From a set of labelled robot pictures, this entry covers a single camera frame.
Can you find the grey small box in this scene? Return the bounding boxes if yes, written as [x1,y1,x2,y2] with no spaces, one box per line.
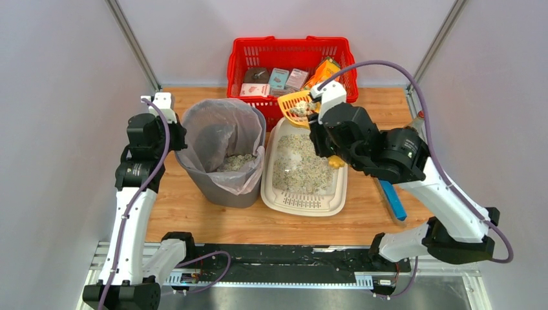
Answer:
[285,68,309,91]

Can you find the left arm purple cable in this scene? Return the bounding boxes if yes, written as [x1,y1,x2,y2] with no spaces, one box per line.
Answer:
[96,97,232,310]

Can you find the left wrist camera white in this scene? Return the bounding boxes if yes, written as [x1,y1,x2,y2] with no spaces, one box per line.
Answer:
[140,92,180,124]

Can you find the cola glass bottle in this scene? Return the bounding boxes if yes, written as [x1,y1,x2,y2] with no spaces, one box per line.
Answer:
[405,110,425,134]

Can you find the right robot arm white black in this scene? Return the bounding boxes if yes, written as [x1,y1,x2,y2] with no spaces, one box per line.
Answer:
[308,103,500,265]

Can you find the litter clump on scoop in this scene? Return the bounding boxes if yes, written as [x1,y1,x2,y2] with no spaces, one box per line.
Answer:
[289,101,317,118]

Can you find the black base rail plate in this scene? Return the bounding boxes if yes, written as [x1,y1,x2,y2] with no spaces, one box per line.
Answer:
[167,243,412,285]

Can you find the brown round item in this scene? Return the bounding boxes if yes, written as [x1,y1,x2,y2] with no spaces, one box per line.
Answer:
[243,67,270,84]

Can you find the grey sponge label box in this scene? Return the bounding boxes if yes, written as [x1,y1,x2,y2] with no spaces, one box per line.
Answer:
[269,88,294,98]

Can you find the blue and tan box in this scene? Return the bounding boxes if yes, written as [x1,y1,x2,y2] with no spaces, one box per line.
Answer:
[376,179,407,222]

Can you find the orange green sponge pack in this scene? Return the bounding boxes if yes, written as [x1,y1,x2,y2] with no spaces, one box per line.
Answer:
[301,56,341,90]

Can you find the translucent plastic bin liner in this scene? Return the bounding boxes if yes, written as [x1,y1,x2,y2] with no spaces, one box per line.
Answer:
[176,98,266,197]

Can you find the yellow litter scoop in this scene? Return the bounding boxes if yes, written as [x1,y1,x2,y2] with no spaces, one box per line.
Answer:
[278,88,346,169]

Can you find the litter clumps in bin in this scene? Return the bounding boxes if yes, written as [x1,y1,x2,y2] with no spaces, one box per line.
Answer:
[216,154,256,173]

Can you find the teal small box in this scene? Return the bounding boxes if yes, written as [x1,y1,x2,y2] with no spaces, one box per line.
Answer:
[268,68,290,89]

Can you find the red shopping basket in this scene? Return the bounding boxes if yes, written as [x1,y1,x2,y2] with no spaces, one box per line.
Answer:
[226,36,355,131]

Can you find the cat litter granules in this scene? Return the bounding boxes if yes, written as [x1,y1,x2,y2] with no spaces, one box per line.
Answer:
[272,134,336,195]

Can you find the white pink sponge box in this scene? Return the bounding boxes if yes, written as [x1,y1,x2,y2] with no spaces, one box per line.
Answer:
[239,83,270,97]

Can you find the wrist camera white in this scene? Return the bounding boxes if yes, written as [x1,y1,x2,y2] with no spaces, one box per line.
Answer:
[310,81,347,124]
[140,92,180,124]

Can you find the grey mesh trash bin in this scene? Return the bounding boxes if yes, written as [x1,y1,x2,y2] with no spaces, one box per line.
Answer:
[175,98,266,210]

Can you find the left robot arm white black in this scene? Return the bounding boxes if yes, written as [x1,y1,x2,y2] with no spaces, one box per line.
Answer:
[82,113,193,309]

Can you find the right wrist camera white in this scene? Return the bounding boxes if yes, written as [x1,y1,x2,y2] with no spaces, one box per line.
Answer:
[310,81,347,124]

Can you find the beige litter box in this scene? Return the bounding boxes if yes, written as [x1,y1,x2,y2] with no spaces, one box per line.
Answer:
[260,119,348,217]

